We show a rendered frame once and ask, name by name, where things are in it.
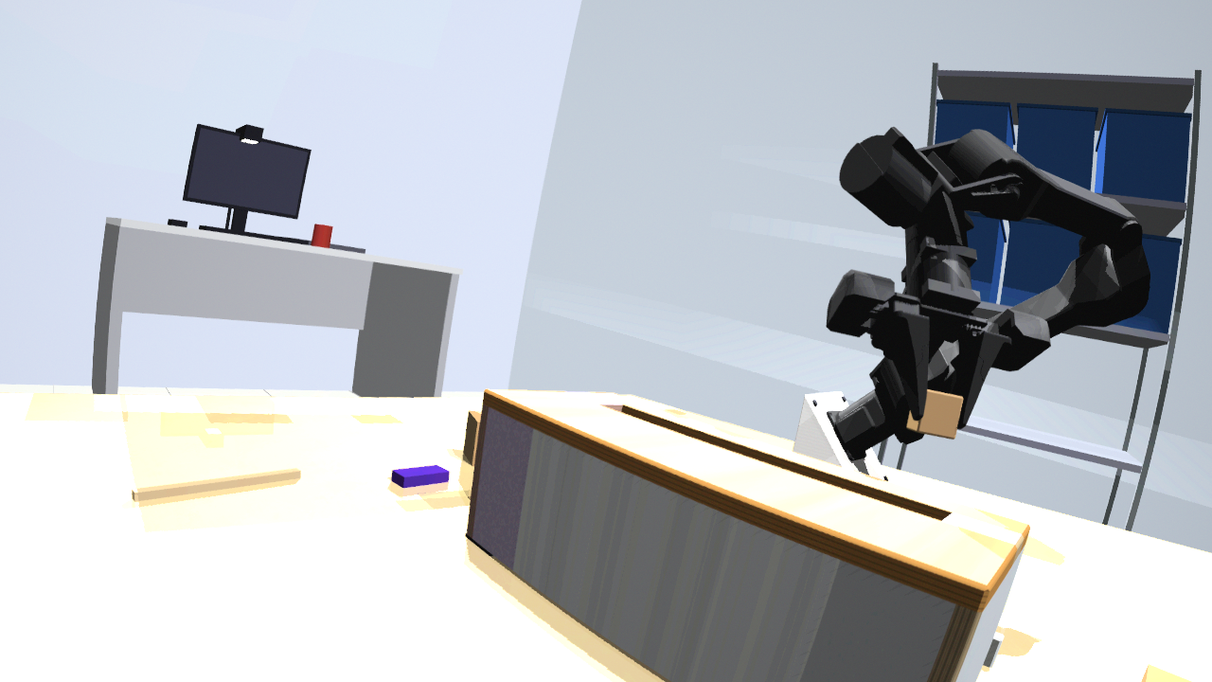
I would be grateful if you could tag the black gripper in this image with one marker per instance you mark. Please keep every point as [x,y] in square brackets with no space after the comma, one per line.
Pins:
[939,300]

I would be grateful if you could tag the long cream bar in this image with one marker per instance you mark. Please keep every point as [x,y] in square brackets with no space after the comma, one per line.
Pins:
[203,486]

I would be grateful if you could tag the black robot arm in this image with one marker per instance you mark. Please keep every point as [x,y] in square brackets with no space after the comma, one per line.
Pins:
[927,190]

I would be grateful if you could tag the small purple block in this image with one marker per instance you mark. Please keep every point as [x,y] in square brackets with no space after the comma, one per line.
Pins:
[420,476]

